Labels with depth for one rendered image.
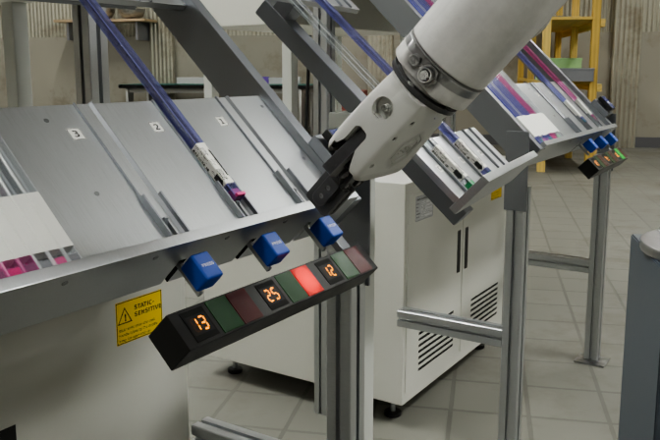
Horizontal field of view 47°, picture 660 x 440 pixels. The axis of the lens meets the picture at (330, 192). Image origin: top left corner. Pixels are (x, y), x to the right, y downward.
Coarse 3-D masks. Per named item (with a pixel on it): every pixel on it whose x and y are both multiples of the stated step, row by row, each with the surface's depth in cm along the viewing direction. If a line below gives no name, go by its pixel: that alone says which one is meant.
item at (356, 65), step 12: (288, 0) 114; (300, 0) 114; (300, 12) 113; (312, 24) 112; (324, 36) 112; (336, 48) 111; (348, 60) 111; (360, 72) 110; (372, 84) 110; (432, 144) 107; (468, 180) 106
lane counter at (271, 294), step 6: (264, 282) 80; (270, 282) 81; (258, 288) 79; (264, 288) 79; (270, 288) 80; (276, 288) 81; (264, 294) 79; (270, 294) 79; (276, 294) 80; (282, 294) 80; (264, 300) 78; (270, 300) 79; (276, 300) 79; (282, 300) 80; (270, 306) 78; (276, 306) 79
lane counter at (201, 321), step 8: (184, 312) 70; (192, 312) 71; (200, 312) 71; (184, 320) 69; (192, 320) 70; (200, 320) 71; (208, 320) 71; (192, 328) 69; (200, 328) 70; (208, 328) 71; (216, 328) 71; (200, 336) 69; (208, 336) 70
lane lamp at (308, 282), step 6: (294, 270) 84; (300, 270) 85; (306, 270) 86; (300, 276) 84; (306, 276) 85; (312, 276) 86; (300, 282) 84; (306, 282) 84; (312, 282) 85; (318, 282) 86; (306, 288) 84; (312, 288) 84; (318, 288) 85; (312, 294) 84
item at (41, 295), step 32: (224, 224) 77; (256, 224) 81; (288, 224) 88; (96, 256) 64; (128, 256) 66; (160, 256) 70; (224, 256) 82; (0, 288) 56; (32, 288) 58; (64, 288) 62; (96, 288) 67; (128, 288) 71; (0, 320) 59; (32, 320) 63
